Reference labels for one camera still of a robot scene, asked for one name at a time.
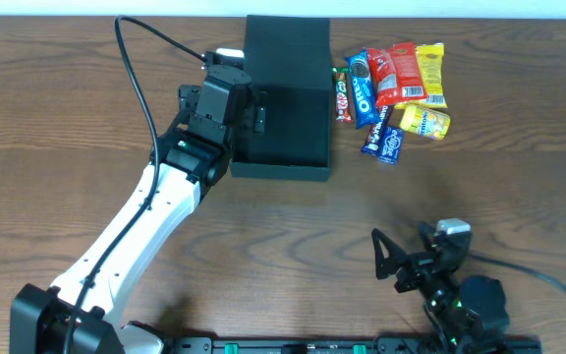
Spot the black box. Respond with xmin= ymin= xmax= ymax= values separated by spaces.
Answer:
xmin=230 ymin=15 xmax=334 ymax=182

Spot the blue Oreo cookie pack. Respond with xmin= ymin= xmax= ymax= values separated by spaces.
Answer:
xmin=347 ymin=49 xmax=380 ymax=129

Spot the red snack bag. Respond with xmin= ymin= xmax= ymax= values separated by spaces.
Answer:
xmin=366 ymin=42 xmax=427 ymax=106

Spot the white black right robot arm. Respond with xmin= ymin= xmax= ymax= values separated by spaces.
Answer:
xmin=371 ymin=218 xmax=513 ymax=353

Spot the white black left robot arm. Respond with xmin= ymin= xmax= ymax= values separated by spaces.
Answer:
xmin=9 ymin=65 xmax=255 ymax=353

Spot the blue Eclipse mint pack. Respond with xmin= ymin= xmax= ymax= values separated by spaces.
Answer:
xmin=378 ymin=126 xmax=404 ymax=164

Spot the purple Dairy Milk bar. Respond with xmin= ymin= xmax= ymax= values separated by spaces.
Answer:
xmin=361 ymin=105 xmax=394 ymax=156

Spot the KitKat chocolate bar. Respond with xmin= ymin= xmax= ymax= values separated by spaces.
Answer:
xmin=332 ymin=67 xmax=353 ymax=123

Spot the yellow Mentos gum bottle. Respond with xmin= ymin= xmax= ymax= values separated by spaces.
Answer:
xmin=399 ymin=104 xmax=451 ymax=141

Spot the yellow snack bag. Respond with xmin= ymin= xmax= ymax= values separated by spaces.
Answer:
xmin=395 ymin=42 xmax=448 ymax=109

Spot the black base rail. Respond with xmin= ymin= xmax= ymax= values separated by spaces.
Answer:
xmin=162 ymin=335 xmax=543 ymax=354

